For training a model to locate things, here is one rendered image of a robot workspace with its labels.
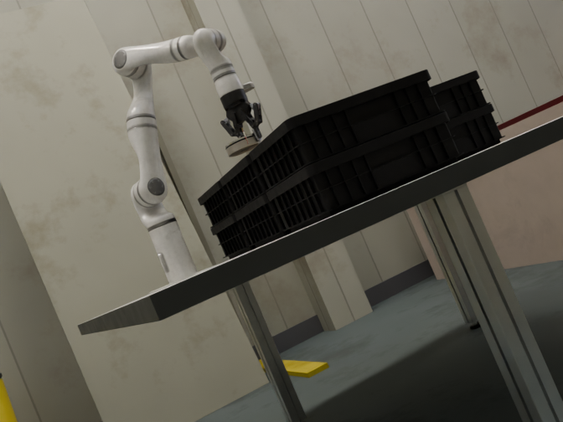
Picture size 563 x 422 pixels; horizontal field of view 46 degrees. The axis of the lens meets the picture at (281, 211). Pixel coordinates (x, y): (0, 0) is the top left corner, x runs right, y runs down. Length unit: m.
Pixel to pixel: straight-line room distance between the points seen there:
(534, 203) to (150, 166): 2.33
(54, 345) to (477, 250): 3.28
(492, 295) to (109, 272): 2.72
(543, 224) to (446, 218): 2.56
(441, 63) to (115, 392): 3.54
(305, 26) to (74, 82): 1.83
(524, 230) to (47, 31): 3.00
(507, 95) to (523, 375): 4.67
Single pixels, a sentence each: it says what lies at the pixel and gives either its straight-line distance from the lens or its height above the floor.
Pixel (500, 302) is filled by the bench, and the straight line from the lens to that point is 1.30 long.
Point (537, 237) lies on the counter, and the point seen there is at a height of 0.15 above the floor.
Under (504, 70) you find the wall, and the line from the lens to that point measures 5.94.
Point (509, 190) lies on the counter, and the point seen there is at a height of 0.44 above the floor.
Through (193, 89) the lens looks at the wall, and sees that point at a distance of 4.65.
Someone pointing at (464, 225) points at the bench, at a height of 0.59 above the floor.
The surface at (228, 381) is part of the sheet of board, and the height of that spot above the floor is 0.10.
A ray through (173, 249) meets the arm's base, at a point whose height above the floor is 0.79.
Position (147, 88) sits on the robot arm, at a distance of 2.18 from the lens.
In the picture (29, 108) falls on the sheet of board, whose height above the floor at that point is 1.94.
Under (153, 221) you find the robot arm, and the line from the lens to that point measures 2.04.
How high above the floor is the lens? 0.70
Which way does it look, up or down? 2 degrees up
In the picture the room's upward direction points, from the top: 23 degrees counter-clockwise
